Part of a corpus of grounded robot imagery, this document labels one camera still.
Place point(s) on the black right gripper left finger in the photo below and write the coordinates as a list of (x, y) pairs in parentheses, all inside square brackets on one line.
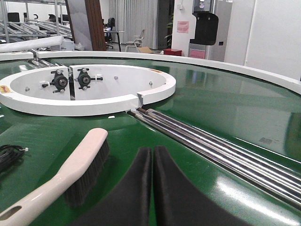
[(128, 203)]

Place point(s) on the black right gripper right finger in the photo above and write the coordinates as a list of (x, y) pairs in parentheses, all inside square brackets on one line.
[(178, 202)]

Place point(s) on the steel conveyor rollers right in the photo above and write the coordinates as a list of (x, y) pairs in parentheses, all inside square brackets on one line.
[(272, 177)]

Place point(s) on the white outer conveyor rim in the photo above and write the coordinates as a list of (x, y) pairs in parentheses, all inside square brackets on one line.
[(283, 81)]

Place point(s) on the red box on floor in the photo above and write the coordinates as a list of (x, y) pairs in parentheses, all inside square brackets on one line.
[(173, 52)]

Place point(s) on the white office chair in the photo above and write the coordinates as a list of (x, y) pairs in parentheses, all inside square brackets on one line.
[(137, 42)]

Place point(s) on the orange warning sticker left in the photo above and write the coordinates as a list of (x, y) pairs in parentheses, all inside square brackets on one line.
[(4, 89)]

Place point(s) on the office desk with monitors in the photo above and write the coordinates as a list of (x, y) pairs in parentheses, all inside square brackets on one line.
[(108, 31)]

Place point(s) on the white foam tube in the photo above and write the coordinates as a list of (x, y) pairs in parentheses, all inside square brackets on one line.
[(29, 44)]

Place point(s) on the black and silver water dispenser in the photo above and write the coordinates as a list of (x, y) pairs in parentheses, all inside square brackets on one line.
[(211, 32)]

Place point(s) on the brown wooden pillar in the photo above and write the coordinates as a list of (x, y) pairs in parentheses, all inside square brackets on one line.
[(95, 23)]

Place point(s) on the metal roller rack shelving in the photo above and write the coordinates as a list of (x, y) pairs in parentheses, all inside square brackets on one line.
[(32, 19)]

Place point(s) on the right black bearing mount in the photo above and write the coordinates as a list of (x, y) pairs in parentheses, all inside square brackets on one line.
[(83, 78)]

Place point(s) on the black bearing mount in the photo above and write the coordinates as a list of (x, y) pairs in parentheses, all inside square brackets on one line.
[(83, 78), (59, 81)]

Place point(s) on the left black bearing mount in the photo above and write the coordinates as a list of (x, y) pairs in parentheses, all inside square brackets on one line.
[(59, 81)]

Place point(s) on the pink notice on wall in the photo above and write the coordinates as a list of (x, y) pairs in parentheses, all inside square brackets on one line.
[(183, 27)]

